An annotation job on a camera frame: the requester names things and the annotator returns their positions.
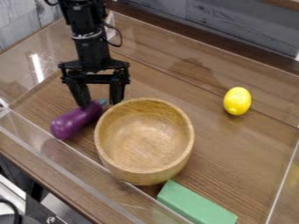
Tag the clear acrylic corner bracket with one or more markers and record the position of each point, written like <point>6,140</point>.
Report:
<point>109,29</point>

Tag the brown wooden bowl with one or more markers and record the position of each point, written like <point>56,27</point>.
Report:
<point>144,138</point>

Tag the green foam block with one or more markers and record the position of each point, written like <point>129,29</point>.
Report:
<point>192,206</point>

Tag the yellow toy lemon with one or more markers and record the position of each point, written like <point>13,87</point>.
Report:
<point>236,101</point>

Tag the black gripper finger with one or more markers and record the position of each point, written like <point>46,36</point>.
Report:
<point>116,92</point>
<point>80,92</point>

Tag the purple toy eggplant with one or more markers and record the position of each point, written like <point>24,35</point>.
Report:
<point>66,124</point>

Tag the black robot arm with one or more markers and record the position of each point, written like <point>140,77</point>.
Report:
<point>85,17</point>

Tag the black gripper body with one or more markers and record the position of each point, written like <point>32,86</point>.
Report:
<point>94,67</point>

